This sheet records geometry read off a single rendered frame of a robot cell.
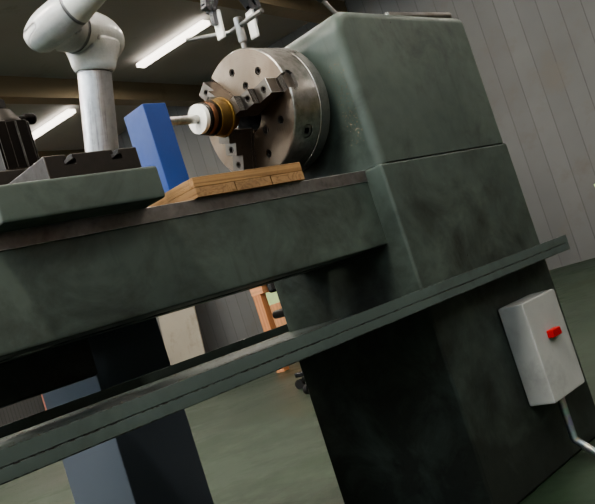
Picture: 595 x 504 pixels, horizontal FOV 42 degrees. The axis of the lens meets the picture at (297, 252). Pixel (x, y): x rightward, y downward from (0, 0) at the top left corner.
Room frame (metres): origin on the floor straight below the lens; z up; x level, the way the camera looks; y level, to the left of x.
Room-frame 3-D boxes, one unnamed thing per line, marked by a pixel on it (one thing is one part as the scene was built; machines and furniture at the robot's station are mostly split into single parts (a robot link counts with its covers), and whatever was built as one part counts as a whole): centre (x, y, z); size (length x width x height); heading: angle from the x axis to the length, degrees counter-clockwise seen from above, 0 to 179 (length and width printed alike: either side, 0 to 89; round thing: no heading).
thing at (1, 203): (1.41, 0.48, 0.90); 0.53 x 0.30 x 0.06; 45
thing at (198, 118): (1.68, 0.16, 1.08); 0.13 x 0.07 x 0.07; 135
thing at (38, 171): (1.43, 0.43, 0.95); 0.43 x 0.18 x 0.04; 45
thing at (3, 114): (1.48, 0.48, 1.14); 0.08 x 0.08 x 0.03
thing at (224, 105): (1.76, 0.08, 1.08); 0.09 x 0.09 x 0.09; 45
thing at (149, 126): (1.62, 0.22, 1.00); 0.08 x 0.06 x 0.23; 45
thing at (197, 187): (1.67, 0.17, 0.89); 0.36 x 0.30 x 0.04; 45
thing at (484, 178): (2.16, -0.29, 0.43); 0.60 x 0.48 x 0.86; 135
